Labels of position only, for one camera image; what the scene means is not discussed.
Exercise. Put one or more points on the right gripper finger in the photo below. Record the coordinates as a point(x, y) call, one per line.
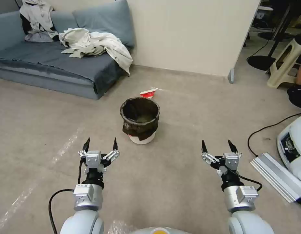
point(233, 146)
point(203, 147)

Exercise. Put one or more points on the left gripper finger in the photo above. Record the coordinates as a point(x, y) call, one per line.
point(86, 147)
point(114, 146)

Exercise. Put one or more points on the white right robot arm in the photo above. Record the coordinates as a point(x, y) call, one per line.
point(248, 219)

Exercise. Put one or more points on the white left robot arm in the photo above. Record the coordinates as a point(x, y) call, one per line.
point(82, 219)

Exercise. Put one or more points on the white trash can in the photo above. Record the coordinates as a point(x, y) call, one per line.
point(142, 141)

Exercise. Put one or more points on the black bin liner bag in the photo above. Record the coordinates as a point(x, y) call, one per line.
point(131, 126)

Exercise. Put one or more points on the red and white paper cup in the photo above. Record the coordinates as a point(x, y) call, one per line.
point(148, 93)

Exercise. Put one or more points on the white rounded machine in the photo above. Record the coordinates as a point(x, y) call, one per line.
point(295, 151)

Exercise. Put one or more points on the grey partition foot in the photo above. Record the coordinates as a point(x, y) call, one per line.
point(231, 76)

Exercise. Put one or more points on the person's black shoe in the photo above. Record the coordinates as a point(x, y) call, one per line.
point(296, 96)

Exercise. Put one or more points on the white robot front shell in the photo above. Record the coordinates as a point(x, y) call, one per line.
point(156, 230)

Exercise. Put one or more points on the black round stand base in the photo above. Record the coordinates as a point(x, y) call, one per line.
point(260, 63)

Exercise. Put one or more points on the beige plastic stool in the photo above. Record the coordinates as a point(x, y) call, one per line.
point(278, 70)

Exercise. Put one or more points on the blue-grey sofa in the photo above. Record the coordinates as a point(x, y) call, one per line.
point(43, 63)

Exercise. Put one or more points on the crumpled white garment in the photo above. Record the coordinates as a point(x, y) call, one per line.
point(104, 44)

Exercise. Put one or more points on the large blue-grey cushion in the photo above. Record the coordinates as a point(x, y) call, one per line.
point(104, 19)

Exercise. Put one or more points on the white and black garment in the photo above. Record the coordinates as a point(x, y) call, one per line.
point(38, 14)

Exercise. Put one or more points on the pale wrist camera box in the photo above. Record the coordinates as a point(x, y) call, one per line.
point(231, 160)
point(93, 159)

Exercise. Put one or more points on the silver aluminium profile rail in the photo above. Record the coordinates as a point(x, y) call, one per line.
point(274, 175)

